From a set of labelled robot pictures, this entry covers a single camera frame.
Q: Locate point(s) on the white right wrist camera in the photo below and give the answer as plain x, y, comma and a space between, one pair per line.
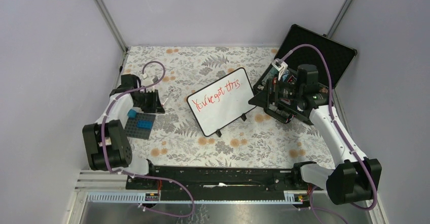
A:
282, 69

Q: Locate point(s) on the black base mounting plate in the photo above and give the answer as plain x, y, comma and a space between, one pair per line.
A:
178, 183

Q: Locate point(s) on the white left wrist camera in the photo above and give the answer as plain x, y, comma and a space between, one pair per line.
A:
148, 80

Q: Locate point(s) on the light blue lego brick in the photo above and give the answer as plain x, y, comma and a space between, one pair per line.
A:
131, 113

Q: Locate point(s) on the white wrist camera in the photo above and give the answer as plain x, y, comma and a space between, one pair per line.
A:
282, 69
148, 80

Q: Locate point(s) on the small white whiteboard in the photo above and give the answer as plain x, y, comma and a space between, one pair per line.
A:
222, 102

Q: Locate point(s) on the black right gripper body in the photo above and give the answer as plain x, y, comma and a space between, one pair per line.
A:
281, 90

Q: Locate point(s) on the black poker chip case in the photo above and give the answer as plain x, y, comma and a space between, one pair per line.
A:
303, 46

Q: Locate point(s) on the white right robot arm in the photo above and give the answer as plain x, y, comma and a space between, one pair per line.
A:
355, 177

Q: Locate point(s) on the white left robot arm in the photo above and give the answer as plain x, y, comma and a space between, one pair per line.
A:
106, 143

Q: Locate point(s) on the grey lego baseplate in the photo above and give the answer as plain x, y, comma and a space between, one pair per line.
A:
133, 132

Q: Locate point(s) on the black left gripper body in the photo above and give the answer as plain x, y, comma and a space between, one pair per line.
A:
147, 101

